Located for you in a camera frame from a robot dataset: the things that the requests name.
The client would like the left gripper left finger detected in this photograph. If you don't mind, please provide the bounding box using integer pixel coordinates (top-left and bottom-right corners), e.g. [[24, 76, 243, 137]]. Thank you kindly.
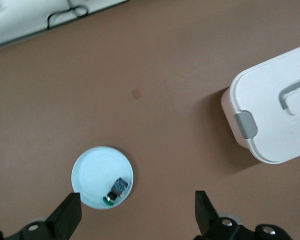
[[0, 191, 83, 240]]

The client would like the light blue round plate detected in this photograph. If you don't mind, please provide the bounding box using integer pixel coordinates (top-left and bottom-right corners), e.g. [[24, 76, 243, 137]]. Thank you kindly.
[[71, 146, 135, 209]]

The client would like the black coiled cable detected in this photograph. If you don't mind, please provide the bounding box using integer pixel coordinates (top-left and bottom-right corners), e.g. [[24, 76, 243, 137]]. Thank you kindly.
[[46, 0, 90, 30]]

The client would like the blue black small object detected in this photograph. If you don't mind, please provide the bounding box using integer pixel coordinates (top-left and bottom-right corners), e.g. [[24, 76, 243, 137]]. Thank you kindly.
[[102, 176, 129, 206]]

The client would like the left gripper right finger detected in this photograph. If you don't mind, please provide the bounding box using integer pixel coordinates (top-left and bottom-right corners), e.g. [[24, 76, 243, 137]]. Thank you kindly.
[[193, 190, 293, 240]]

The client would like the white lidded lunch box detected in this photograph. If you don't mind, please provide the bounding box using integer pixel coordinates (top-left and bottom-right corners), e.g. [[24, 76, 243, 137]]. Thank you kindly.
[[220, 42, 300, 165]]

